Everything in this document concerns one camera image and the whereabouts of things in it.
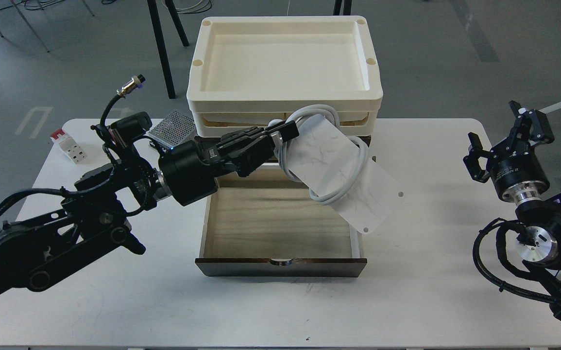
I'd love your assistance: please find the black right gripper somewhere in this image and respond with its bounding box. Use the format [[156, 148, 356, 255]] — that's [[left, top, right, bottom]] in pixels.
[[463, 101, 554, 202]]

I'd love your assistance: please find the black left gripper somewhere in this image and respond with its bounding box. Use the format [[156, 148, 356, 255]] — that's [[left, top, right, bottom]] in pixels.
[[158, 121, 299, 206]]

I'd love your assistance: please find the cream plastic cabinet top tray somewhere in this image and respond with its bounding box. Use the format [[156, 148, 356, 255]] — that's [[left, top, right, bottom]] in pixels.
[[187, 16, 383, 138]]

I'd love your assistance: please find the metal mesh power supply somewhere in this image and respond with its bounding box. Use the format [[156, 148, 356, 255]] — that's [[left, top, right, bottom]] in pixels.
[[147, 109, 197, 149]]

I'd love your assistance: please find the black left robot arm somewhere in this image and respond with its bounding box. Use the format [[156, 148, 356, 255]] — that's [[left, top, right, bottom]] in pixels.
[[0, 74, 299, 295]]

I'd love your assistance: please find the red white terminal block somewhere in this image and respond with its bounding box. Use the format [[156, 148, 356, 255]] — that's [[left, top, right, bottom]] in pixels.
[[50, 128, 86, 163]]

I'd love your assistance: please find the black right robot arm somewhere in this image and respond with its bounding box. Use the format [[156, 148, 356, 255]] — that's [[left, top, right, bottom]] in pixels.
[[463, 101, 561, 321]]

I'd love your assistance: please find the dark wooden cabinet body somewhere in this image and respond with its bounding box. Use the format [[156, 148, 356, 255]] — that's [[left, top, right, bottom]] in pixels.
[[193, 134, 376, 184]]

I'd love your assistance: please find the white bagged charging cable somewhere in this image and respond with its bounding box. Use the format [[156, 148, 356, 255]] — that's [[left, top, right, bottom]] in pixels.
[[269, 104, 405, 235]]

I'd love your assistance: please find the open wooden drawer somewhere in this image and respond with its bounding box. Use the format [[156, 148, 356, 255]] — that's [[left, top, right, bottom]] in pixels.
[[195, 163, 367, 278]]

